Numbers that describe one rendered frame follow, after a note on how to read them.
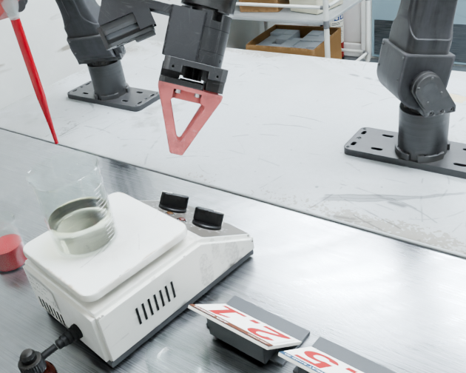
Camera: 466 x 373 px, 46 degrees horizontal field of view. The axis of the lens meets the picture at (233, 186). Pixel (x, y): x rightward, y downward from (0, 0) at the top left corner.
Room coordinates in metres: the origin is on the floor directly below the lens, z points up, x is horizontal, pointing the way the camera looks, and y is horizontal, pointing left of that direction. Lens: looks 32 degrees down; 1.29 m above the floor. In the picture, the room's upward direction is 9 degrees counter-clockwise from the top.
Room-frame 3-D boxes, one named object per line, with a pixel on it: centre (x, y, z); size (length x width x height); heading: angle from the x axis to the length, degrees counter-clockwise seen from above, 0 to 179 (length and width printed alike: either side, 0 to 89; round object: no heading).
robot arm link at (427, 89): (0.62, -0.25, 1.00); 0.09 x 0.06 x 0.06; 5
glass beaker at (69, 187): (0.42, 0.15, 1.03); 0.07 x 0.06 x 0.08; 170
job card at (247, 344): (0.35, 0.00, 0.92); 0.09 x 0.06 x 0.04; 46
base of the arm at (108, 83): (1.01, 0.20, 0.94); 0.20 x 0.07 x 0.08; 50
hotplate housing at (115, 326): (0.44, 0.11, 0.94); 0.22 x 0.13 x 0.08; 132
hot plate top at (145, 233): (0.43, 0.13, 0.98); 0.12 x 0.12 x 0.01; 42
